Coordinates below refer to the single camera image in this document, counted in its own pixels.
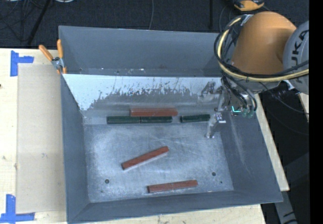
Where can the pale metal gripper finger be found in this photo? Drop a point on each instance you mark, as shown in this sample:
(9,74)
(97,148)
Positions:
(220,119)
(209,91)

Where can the dark green flat block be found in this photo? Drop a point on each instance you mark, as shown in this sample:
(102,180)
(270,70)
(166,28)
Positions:
(156,119)
(123,119)
(195,118)

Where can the red-brown flat block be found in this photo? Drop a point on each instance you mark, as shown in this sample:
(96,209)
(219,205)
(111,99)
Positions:
(172,186)
(154,112)
(145,158)

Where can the grey metal bin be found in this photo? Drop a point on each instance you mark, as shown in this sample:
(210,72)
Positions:
(161,142)

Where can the pale wood flat board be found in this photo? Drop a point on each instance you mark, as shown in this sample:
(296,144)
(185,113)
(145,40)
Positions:
(38,129)

